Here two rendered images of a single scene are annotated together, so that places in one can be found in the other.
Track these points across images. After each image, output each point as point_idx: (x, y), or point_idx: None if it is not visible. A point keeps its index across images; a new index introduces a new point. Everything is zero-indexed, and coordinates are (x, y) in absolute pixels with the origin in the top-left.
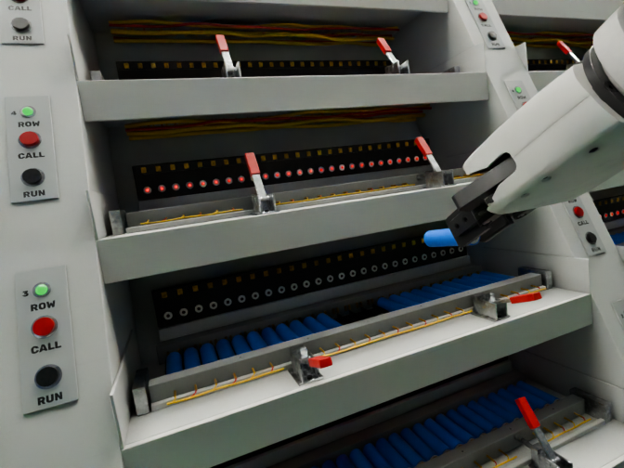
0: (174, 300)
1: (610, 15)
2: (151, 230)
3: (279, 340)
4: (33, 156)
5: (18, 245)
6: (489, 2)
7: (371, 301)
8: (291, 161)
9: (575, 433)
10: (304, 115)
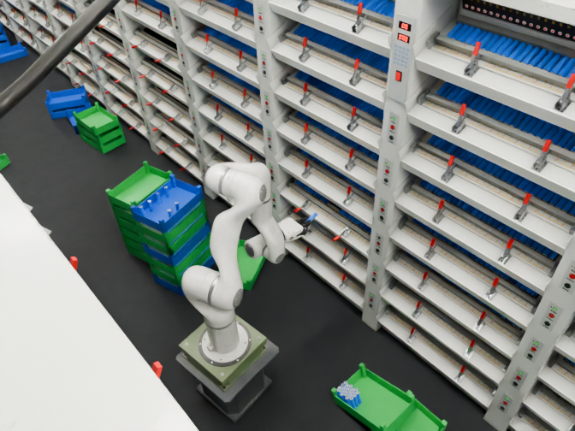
0: None
1: (491, 215)
2: (288, 162)
3: (313, 193)
4: (269, 142)
5: (269, 156)
6: (397, 167)
7: None
8: None
9: (359, 265)
10: None
